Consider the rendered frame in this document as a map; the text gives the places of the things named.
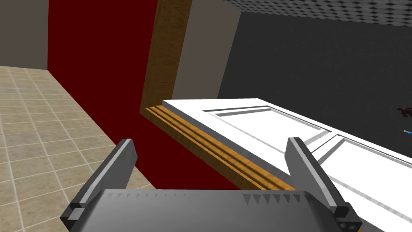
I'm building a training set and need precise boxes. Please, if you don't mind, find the white panelled door leaf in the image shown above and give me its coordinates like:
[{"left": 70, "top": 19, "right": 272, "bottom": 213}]
[{"left": 161, "top": 98, "right": 412, "bottom": 232}]

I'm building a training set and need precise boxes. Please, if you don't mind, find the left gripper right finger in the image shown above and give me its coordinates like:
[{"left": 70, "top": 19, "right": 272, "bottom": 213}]
[{"left": 284, "top": 137, "right": 363, "bottom": 231}]

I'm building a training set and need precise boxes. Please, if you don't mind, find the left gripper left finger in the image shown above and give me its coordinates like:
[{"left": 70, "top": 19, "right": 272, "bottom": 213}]
[{"left": 60, "top": 138, "right": 138, "bottom": 231}]

